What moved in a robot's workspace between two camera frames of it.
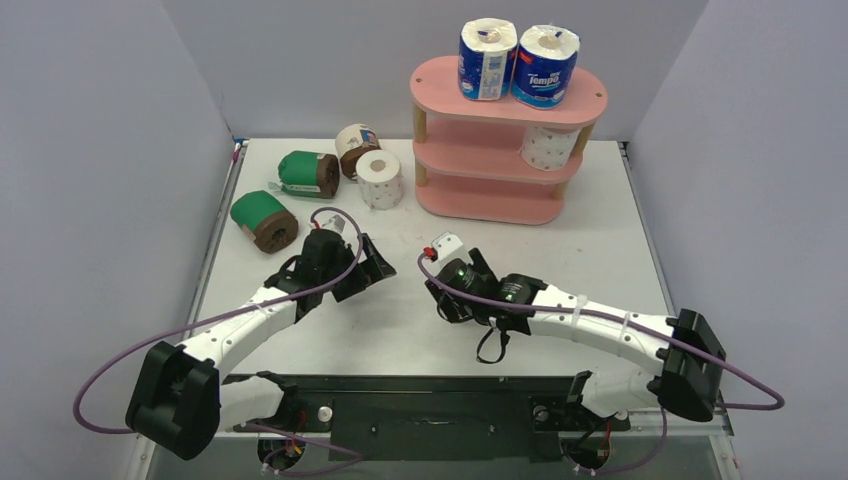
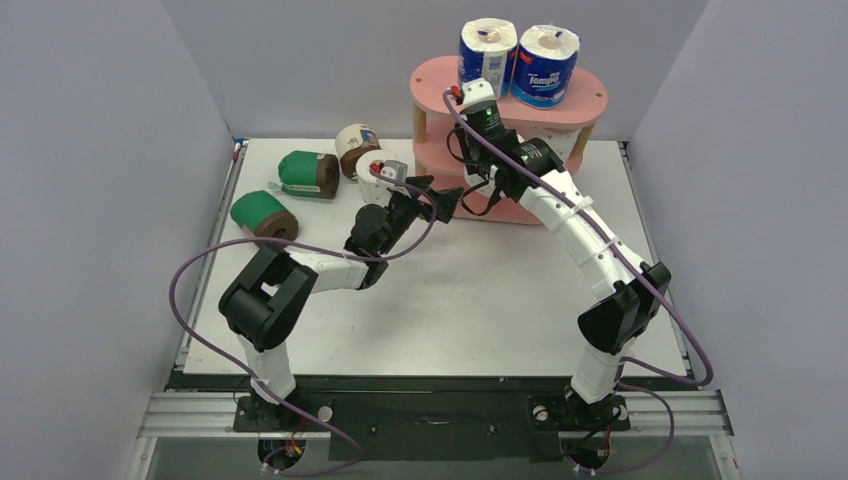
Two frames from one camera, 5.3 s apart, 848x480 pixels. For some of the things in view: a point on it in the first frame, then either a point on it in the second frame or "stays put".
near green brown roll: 272,228 stays put
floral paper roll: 548,147 stays put
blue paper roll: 486,54 stays put
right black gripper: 448,298 -> 489,118
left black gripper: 367,272 -> 423,211
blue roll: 544,66 stays put
